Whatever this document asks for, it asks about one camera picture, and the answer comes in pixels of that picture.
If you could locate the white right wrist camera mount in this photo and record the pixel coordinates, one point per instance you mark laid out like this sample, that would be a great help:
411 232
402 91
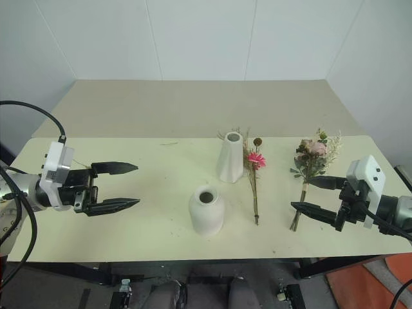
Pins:
368 180

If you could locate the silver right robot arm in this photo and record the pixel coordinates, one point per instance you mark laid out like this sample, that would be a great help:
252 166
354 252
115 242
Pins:
396 209

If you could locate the tall faceted white vase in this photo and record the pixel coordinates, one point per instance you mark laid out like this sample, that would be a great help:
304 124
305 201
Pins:
230 159

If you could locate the orange floor mat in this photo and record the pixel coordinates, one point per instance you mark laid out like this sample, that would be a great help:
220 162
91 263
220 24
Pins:
373 283

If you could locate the black table frame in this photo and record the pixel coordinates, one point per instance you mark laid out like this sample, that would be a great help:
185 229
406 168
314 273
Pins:
206 267

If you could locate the dark rounded robot knee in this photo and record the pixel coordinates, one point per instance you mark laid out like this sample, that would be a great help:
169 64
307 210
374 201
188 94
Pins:
239 293

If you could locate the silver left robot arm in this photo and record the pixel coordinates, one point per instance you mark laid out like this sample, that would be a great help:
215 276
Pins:
22 193

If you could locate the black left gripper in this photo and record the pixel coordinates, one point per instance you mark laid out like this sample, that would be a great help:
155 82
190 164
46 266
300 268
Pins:
73 187

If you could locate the round white ceramic vase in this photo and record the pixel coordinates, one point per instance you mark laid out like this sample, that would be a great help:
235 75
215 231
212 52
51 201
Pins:
206 210

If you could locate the black caster wheel bracket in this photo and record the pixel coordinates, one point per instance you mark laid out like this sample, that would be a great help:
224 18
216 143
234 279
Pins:
124 291
288 294

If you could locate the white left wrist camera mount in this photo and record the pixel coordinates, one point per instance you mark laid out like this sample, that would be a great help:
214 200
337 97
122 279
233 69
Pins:
55 170

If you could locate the pink daisy dried flower bunch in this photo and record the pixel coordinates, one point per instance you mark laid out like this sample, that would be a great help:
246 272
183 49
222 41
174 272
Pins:
256 167

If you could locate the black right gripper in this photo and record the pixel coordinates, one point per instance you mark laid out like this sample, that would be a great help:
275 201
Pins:
352 202

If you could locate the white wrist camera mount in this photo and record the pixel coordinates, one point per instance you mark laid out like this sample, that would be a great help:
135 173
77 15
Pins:
368 180
55 170

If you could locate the pale rose green bouquet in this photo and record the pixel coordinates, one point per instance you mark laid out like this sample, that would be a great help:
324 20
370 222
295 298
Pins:
313 154

